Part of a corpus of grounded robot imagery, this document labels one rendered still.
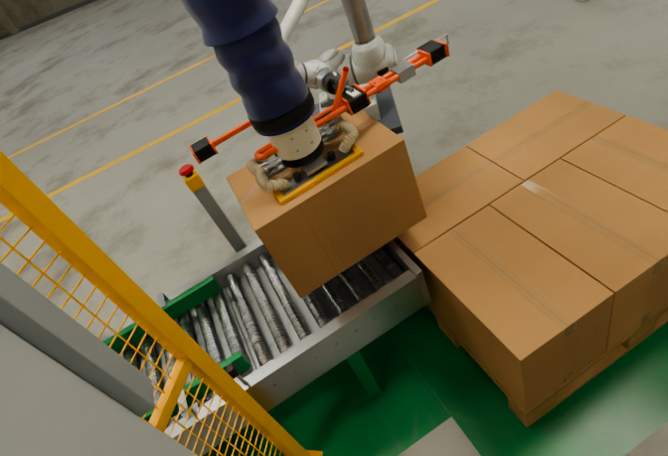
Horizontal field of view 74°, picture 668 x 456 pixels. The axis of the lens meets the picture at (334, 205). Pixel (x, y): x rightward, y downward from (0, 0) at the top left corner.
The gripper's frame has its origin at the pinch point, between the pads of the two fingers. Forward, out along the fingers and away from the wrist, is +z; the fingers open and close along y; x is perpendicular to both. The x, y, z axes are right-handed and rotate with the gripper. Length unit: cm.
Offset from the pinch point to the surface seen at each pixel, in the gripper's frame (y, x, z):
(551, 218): 66, -46, 42
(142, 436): -27, 77, 97
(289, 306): 65, 60, 8
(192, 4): -51, 37, 6
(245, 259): 63, 68, -30
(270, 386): 68, 80, 35
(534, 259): 66, -27, 53
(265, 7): -43.0, 19.3, 8.3
